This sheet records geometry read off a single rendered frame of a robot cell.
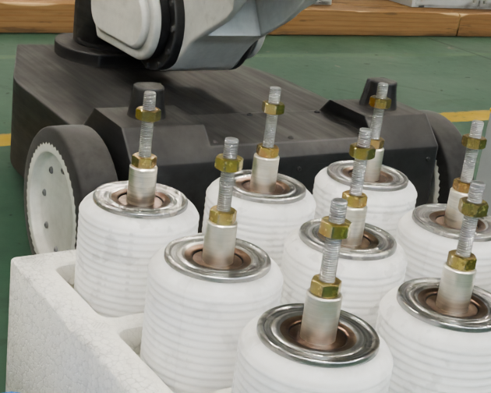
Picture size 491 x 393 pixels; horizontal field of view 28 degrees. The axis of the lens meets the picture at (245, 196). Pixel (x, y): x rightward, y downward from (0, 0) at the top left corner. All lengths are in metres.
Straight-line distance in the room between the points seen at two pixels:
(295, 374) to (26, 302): 0.32
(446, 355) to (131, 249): 0.25
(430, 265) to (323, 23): 2.28
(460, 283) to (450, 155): 0.71
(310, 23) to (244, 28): 1.69
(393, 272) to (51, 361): 0.27
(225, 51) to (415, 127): 0.28
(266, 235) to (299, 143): 0.42
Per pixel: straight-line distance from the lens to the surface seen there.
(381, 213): 0.88
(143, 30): 1.35
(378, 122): 0.90
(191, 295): 0.65
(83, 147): 1.10
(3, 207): 1.44
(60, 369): 0.77
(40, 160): 1.19
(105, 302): 0.77
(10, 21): 2.60
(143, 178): 0.76
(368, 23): 3.16
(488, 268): 0.81
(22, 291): 0.82
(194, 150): 1.13
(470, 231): 0.66
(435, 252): 0.80
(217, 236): 0.67
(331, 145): 1.24
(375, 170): 0.90
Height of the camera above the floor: 0.53
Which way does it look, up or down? 20 degrees down
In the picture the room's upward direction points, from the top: 7 degrees clockwise
